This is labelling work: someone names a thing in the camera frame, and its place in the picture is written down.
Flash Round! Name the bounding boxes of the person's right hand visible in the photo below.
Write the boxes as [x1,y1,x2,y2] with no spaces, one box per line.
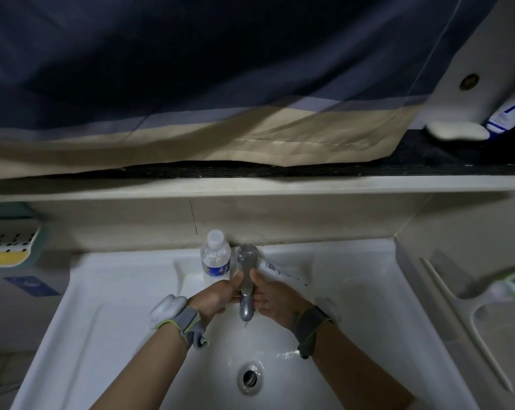
[254,279,312,332]

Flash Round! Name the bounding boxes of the person's left hand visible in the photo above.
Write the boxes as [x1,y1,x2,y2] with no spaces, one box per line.
[188,272,244,327]

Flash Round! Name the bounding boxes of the chrome sink faucet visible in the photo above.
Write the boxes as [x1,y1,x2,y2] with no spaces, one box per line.
[237,244,258,323]

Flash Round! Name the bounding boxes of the person's left forearm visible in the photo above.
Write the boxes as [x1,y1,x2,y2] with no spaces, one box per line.
[90,328,191,410]

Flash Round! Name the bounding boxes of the person's right forearm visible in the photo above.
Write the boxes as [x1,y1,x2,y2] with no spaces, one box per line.
[310,323,417,410]

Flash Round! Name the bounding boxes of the white squeeze tube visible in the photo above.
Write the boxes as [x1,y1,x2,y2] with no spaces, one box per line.
[257,257,310,286]

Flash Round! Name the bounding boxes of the clear plastic water bottle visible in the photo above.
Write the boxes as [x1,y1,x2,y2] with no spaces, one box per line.
[200,229,232,282]

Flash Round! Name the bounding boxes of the grey wristband with green trim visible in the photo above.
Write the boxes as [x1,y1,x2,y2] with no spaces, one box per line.
[292,305,335,360]
[157,305,210,350]

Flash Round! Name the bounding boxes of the white wrist tracker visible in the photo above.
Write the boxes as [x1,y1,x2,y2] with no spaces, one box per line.
[149,294,188,332]
[315,296,342,324]

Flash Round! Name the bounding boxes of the metal sink drain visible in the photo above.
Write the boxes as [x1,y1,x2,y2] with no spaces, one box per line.
[236,360,264,396]

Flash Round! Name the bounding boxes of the white ceramic sink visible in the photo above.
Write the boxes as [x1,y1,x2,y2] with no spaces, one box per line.
[10,238,481,410]

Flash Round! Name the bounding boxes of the dark blue and beige curtain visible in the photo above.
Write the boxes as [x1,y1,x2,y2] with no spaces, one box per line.
[0,0,501,181]

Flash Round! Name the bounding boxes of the blue sticker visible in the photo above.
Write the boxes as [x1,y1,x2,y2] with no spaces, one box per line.
[3,275,62,298]

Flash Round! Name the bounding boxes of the white squeegee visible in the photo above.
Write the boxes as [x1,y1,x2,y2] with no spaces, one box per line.
[419,256,515,394]

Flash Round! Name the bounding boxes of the green and white soap rack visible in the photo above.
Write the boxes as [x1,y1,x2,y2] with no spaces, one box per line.
[0,202,43,268]

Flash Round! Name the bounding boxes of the yellow sponge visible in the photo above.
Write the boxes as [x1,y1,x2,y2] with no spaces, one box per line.
[0,247,31,267]

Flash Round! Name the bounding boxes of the white soap bar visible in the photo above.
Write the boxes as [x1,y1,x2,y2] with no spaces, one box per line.
[426,120,490,142]

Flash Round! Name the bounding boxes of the blue and white tube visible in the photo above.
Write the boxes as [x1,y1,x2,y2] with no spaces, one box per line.
[486,79,515,141]

